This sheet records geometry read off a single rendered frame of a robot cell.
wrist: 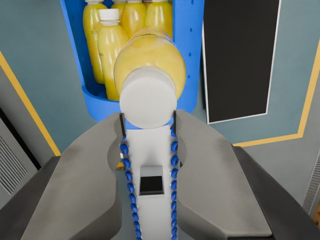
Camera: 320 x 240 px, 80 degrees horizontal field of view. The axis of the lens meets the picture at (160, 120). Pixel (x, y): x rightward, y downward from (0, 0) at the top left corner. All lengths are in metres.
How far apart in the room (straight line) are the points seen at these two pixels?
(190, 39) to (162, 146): 0.53
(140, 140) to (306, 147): 2.11
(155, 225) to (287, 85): 1.58
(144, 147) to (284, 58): 1.46
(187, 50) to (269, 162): 2.25
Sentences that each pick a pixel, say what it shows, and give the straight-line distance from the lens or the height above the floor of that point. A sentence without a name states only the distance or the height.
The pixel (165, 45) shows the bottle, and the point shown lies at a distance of 0.17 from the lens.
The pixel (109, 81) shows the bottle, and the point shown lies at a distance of 0.46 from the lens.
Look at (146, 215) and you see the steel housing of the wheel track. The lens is 1.17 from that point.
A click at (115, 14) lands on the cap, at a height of 1.13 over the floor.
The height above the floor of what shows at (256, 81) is 0.15.
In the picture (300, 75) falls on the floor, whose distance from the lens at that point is 2.08.
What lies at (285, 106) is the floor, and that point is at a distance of 2.15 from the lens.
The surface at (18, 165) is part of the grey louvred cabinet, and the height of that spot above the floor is 0.25.
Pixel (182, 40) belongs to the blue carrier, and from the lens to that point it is 0.37.
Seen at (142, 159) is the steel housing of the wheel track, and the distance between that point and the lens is 0.87.
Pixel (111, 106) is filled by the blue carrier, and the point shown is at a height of 1.22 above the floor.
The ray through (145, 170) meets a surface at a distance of 0.87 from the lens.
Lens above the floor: 1.56
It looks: 59 degrees down
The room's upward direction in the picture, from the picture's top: 176 degrees clockwise
